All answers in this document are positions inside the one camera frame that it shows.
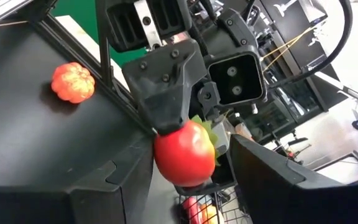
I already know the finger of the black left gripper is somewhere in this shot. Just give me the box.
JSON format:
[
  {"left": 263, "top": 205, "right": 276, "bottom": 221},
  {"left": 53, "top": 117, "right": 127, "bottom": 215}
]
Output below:
[
  {"left": 122, "top": 39, "right": 208, "bottom": 135},
  {"left": 175, "top": 151, "right": 237, "bottom": 196}
]

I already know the thick black cable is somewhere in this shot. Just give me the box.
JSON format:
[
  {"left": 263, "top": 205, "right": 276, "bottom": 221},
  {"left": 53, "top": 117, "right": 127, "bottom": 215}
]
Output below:
[{"left": 267, "top": 0, "right": 354, "bottom": 90}]

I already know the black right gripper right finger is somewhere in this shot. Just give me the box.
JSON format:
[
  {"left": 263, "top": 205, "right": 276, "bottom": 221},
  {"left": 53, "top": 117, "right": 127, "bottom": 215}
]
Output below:
[{"left": 230, "top": 134, "right": 358, "bottom": 224}]

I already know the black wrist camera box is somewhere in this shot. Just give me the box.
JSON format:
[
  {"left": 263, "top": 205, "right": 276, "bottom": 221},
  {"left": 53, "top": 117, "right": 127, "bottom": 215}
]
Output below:
[{"left": 208, "top": 52, "right": 267, "bottom": 107}]

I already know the green mat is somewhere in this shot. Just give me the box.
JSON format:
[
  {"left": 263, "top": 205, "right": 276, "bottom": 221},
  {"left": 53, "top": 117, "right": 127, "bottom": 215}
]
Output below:
[{"left": 50, "top": 0, "right": 149, "bottom": 68}]

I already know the black wire basket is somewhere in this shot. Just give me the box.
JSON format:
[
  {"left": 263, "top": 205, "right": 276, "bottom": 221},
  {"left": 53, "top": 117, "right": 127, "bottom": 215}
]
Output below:
[{"left": 175, "top": 186, "right": 254, "bottom": 224}]

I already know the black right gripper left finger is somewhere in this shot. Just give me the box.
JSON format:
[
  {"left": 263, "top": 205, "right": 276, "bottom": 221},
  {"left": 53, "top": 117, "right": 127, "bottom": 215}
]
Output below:
[{"left": 0, "top": 135, "right": 155, "bottom": 224}]

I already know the orange red pumpkin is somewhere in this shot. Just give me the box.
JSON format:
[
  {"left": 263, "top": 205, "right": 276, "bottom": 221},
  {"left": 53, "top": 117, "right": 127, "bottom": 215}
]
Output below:
[{"left": 50, "top": 62, "right": 96, "bottom": 105}]

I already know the long red pepper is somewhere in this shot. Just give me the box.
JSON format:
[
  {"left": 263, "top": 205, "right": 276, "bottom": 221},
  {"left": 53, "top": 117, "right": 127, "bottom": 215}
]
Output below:
[{"left": 181, "top": 196, "right": 203, "bottom": 224}]

